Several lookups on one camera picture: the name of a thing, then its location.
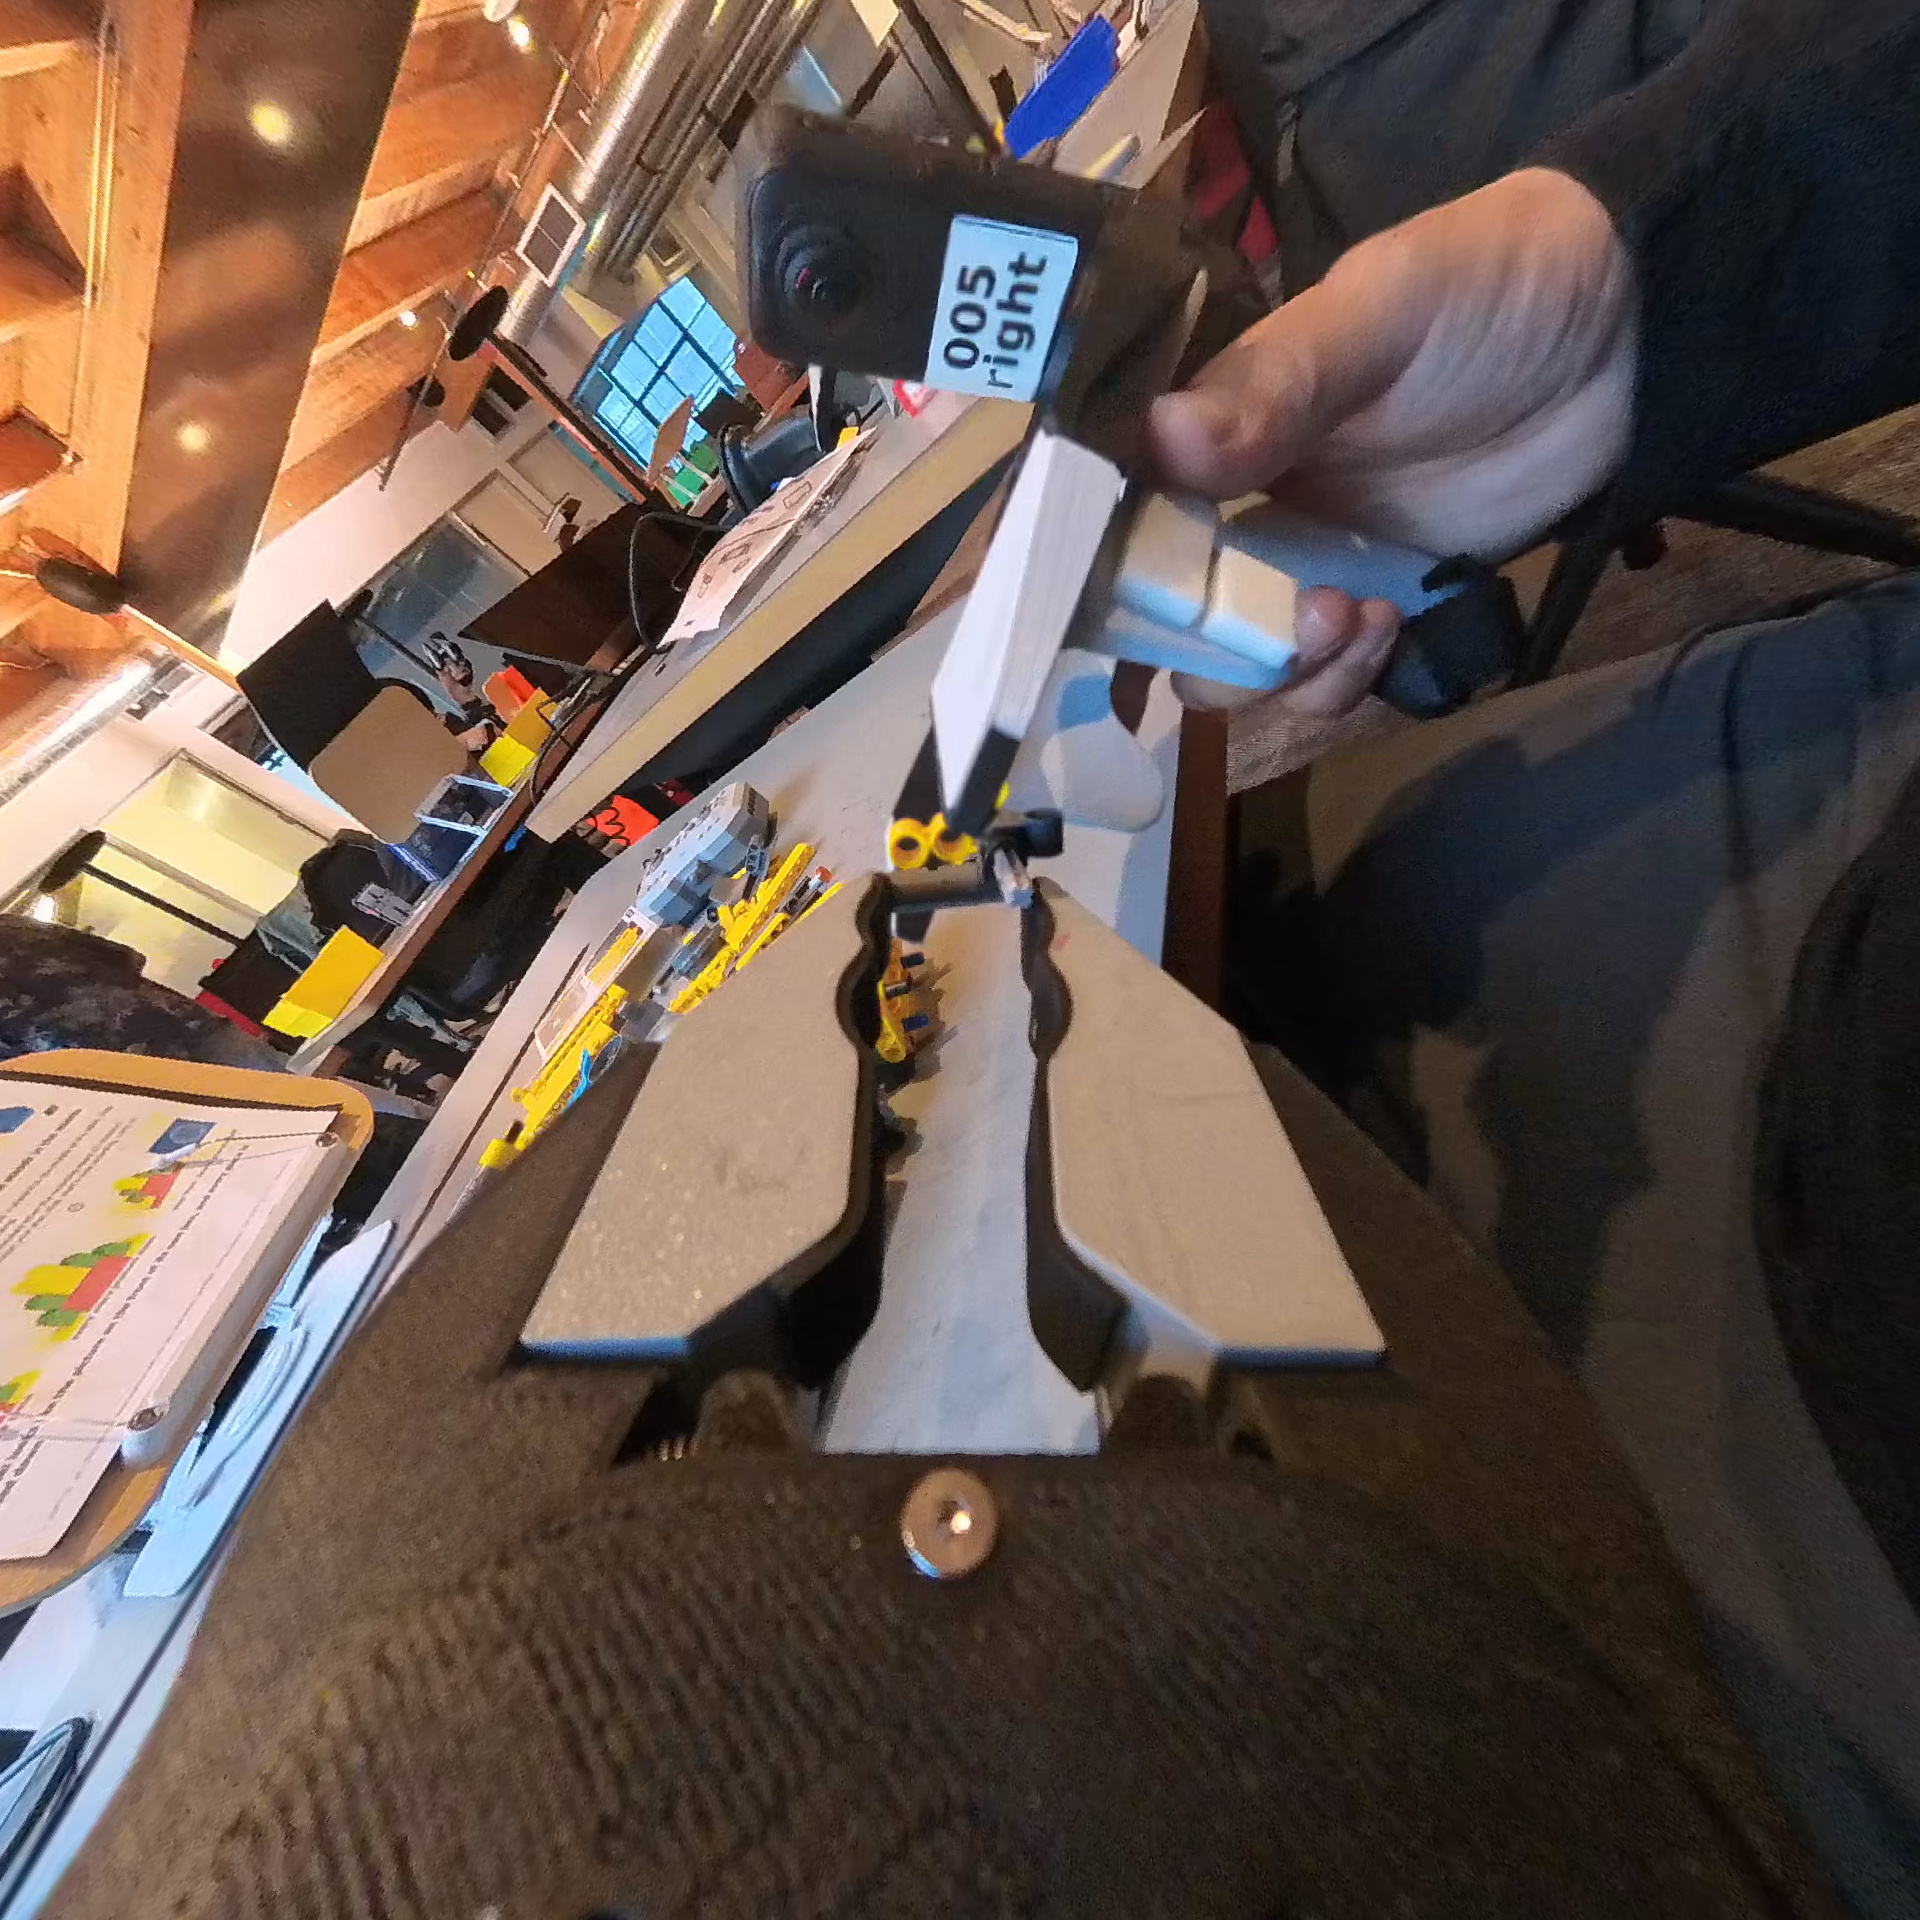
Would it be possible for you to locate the printed paper sheet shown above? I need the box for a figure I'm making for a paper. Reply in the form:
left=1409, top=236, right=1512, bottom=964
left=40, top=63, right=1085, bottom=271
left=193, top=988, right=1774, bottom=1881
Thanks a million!
left=662, top=434, right=880, bottom=639

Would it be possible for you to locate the blue plastic sheet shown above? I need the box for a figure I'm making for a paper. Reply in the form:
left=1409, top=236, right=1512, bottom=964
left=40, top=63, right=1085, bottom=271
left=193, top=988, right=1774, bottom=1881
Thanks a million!
left=1001, top=16, right=1125, bottom=160

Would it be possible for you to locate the tan chair backrest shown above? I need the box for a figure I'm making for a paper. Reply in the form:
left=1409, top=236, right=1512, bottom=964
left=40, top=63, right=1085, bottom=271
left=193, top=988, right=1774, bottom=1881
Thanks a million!
left=307, top=680, right=461, bottom=846

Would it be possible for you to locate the black panel board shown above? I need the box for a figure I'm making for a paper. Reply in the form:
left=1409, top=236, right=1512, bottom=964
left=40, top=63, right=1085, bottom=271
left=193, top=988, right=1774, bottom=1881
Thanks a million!
left=239, top=599, right=377, bottom=770

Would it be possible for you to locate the yellow gear brick subassembly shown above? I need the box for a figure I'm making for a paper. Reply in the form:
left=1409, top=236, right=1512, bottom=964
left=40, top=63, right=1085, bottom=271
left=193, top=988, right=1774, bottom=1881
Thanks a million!
left=873, top=937, right=951, bottom=1157

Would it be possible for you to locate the small yellow grey axle assembly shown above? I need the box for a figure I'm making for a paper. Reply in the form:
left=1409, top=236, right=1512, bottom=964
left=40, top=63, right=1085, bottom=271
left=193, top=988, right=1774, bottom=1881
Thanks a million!
left=882, top=806, right=1070, bottom=914

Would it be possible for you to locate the black office chair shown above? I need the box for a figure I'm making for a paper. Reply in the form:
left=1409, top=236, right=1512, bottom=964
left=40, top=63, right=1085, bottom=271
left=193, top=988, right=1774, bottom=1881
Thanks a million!
left=1515, top=471, right=1920, bottom=693

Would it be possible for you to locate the dark brown table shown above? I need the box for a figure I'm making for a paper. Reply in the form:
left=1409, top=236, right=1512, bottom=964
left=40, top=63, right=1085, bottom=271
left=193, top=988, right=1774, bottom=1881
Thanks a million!
left=457, top=503, right=707, bottom=680

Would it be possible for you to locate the pile of yellow beam bricks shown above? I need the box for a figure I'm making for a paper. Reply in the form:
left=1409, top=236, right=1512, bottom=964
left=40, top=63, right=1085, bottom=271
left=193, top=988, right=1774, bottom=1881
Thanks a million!
left=662, top=844, right=846, bottom=1009

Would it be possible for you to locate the black lamp on pole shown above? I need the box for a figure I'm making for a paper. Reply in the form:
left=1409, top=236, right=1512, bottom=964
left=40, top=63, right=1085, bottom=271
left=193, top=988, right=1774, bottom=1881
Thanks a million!
left=38, top=830, right=250, bottom=951

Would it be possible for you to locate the clear blue storage rack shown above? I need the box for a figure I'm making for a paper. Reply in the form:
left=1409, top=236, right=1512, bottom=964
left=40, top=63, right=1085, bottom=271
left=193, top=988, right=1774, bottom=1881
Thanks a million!
left=403, top=773, right=513, bottom=879

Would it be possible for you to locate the person's right hand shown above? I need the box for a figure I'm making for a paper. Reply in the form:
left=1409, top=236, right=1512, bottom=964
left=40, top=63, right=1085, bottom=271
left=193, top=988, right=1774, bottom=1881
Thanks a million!
left=1147, top=164, right=1642, bottom=719

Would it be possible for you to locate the yellow plastic bin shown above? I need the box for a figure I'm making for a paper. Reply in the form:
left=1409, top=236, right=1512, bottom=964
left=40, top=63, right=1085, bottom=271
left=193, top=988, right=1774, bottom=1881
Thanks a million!
left=481, top=693, right=560, bottom=788
left=263, top=920, right=385, bottom=1040

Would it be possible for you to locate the wooden board sign stand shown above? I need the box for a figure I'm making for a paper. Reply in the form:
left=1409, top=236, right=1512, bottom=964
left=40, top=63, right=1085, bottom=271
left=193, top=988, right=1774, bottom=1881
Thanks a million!
left=0, top=1048, right=401, bottom=1604

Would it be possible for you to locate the window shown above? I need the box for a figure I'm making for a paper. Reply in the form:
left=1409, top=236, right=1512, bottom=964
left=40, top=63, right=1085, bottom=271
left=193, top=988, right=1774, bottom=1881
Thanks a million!
left=576, top=277, right=741, bottom=441

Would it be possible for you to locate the person's right forearm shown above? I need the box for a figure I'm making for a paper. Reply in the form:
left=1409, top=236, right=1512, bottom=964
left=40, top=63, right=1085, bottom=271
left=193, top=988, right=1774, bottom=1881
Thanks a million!
left=1536, top=60, right=1920, bottom=519

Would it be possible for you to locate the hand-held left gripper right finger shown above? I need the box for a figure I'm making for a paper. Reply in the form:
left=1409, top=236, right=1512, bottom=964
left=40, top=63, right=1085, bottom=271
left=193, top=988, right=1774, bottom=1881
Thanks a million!
left=1025, top=881, right=1391, bottom=1418

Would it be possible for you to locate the grey desk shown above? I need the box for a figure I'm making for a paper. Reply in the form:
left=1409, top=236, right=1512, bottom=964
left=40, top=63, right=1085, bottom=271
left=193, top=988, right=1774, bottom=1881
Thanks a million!
left=0, top=638, right=1192, bottom=1920

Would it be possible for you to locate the grey brick battery hub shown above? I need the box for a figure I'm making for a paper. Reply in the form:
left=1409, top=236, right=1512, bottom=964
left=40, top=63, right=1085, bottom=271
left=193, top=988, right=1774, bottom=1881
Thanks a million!
left=623, top=784, right=777, bottom=938

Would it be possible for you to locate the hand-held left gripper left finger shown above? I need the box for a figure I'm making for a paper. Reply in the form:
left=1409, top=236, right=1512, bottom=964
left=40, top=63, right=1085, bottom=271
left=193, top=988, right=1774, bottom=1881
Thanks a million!
left=518, top=878, right=889, bottom=1384

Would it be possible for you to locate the metal ventilation duct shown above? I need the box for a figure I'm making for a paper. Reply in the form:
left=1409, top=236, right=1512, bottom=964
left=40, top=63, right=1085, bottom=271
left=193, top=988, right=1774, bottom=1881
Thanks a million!
left=576, top=0, right=842, bottom=294

